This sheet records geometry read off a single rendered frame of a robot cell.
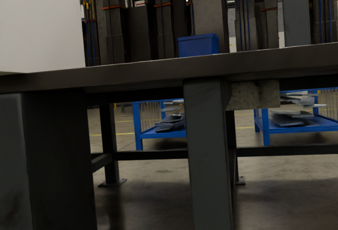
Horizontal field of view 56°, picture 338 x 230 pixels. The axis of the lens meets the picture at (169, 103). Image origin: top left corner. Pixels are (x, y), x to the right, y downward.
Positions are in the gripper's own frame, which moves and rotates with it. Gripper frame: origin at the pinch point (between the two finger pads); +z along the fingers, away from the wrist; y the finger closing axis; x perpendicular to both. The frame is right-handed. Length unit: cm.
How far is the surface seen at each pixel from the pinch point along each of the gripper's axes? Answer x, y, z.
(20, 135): 38, 85, 49
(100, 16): 24.5, 24.6, 10.5
